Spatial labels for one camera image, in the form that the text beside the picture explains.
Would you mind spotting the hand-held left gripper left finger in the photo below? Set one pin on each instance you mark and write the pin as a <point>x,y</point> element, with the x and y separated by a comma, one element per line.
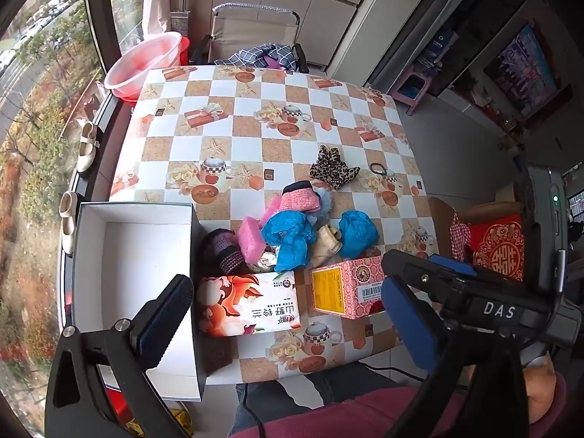
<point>166,324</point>

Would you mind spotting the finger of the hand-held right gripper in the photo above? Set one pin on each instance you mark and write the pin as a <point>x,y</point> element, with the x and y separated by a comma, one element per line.
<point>451,263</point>
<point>413,269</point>

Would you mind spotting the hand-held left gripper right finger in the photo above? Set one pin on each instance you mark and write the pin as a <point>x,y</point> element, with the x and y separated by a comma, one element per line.
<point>408,328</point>

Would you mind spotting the blue shoe cover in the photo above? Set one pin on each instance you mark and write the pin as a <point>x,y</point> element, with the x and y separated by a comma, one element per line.
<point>287,237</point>
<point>358,232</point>

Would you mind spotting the white cardboard box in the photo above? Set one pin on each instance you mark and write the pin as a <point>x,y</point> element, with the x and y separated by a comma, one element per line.
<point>137,260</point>

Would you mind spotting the beige cloth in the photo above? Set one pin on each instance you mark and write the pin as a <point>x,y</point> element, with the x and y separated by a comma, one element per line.
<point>326,244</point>

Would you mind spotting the light blue fluffy scrunchie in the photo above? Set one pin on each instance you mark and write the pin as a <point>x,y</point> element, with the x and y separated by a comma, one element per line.
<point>325,200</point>

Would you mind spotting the cream polka dot scrunchie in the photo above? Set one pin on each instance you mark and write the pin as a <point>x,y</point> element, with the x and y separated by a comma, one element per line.
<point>267,262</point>

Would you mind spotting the pink foam sponge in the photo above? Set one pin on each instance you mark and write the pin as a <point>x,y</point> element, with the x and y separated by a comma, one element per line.
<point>253,237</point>
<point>299,198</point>

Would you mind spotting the leopard print scrunchie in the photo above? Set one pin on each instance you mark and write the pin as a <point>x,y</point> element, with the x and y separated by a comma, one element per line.
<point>331,166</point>

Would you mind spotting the person's right forearm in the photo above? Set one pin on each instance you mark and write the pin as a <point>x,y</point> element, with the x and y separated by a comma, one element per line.
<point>540,388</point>

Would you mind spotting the red white gingham cloth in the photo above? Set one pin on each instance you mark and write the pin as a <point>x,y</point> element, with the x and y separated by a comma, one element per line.
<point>461,235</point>

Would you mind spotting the wooden armchair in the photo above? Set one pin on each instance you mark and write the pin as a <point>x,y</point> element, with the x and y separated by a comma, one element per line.
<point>440,219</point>

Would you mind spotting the red embroidered cushion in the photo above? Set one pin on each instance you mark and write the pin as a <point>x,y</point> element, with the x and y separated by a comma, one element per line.
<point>497,246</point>

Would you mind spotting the pink patterned carton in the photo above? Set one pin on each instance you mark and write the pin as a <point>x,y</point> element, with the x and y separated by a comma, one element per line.
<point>351,283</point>

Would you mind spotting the floral tissue pack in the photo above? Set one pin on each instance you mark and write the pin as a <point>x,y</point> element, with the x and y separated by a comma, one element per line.
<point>246,301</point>

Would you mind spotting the purple black knitted hat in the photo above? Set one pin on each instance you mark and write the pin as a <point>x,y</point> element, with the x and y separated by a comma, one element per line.
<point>223,251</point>

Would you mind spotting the yellow plastic bag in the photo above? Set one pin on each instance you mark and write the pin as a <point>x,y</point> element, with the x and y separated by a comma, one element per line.
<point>180,419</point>

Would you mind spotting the person's pink sweater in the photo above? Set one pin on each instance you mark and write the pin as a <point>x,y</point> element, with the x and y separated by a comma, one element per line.
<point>365,415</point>

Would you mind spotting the person's legs in jeans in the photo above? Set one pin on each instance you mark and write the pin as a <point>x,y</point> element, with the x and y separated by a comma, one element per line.
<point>283,388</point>

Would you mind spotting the checkered patterned tablecloth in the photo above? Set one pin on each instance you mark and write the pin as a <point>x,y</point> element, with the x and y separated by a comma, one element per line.
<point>273,150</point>

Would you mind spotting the pink plastic stool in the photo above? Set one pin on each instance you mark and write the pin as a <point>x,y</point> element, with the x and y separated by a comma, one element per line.
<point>417,74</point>

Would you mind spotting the blue cardboard box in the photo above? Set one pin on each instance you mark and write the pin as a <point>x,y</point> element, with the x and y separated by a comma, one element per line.
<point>440,45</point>

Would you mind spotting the purple cloth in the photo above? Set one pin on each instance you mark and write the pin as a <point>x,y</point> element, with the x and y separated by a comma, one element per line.
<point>273,61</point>

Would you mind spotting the pink plastic basin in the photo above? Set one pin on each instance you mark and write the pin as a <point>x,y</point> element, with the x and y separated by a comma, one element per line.
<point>137,73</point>

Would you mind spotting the dark plaid cloth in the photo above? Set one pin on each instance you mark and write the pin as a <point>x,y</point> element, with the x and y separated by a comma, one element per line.
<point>248,57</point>

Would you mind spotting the red plastic basin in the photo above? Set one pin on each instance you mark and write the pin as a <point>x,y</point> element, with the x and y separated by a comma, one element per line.
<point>184,50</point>

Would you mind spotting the beige cabinet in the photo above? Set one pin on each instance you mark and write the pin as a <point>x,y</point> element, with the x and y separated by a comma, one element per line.
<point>319,4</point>

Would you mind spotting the beige folding chair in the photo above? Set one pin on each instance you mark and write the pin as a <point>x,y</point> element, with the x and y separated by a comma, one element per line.
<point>255,27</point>

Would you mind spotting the grey woven basket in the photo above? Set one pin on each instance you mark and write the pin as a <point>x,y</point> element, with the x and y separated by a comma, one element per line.
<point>179,23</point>

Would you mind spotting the white hanging cloth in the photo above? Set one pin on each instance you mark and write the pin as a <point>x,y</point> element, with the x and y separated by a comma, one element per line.
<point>155,0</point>

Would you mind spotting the framed wall poster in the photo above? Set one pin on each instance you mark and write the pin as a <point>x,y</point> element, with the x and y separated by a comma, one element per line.
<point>524,70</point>

